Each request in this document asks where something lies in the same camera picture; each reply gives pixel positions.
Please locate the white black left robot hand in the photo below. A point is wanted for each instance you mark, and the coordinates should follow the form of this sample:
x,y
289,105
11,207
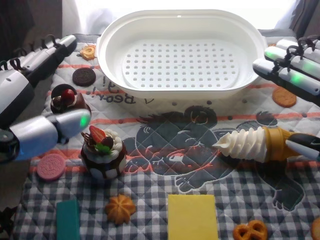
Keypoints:
x,y
15,85

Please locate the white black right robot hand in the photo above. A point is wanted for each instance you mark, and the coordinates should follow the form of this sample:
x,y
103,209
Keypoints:
x,y
300,65

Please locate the chocolate toy cake with cherry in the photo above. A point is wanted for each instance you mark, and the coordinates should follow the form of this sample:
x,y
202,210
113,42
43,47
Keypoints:
x,y
72,100

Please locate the toy soft ice cream cone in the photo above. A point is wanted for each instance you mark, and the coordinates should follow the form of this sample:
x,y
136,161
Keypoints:
x,y
250,143

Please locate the strawberry cream cupcake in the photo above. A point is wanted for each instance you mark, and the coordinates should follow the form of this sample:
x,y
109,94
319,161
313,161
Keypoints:
x,y
105,155

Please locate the white oval plastic steamer tray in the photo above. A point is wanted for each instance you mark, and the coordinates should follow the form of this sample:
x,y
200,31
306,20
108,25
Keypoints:
x,y
180,65

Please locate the round tan biscuit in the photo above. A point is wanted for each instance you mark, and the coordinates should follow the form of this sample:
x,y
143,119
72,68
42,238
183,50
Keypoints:
x,y
283,100

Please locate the grey curtain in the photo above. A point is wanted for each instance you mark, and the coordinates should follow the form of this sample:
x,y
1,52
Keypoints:
x,y
307,15

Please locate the dark chocolate sandwich cookie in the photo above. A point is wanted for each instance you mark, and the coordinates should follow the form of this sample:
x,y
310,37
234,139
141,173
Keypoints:
x,y
83,77

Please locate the pink sandwich cookie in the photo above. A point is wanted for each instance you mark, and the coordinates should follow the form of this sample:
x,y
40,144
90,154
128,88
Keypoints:
x,y
51,167

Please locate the teal block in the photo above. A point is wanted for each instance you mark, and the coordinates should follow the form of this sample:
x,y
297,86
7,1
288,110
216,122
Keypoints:
x,y
68,220

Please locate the grey quilt with printed bear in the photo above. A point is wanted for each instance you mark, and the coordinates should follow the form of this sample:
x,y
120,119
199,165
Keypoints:
x,y
200,175

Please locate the large orange swirl cookie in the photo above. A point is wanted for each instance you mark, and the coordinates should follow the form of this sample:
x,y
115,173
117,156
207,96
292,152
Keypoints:
x,y
120,209

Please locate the orange cookie at picture edge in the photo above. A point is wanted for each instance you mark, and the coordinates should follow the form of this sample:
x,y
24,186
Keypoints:
x,y
316,230

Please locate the pretzel cookie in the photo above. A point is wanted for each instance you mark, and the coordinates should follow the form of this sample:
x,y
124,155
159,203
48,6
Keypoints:
x,y
250,231

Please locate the yellow block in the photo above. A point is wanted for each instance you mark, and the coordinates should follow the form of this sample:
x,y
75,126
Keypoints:
x,y
192,217

